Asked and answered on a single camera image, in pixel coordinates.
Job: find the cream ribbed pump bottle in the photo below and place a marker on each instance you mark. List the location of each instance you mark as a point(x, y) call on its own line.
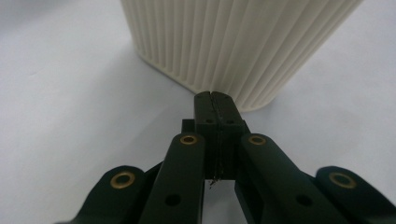
point(236, 43)

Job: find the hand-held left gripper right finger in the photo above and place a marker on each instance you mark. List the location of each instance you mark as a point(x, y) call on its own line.
point(229, 130)

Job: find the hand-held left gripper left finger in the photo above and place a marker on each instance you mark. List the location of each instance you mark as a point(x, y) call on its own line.
point(208, 130)

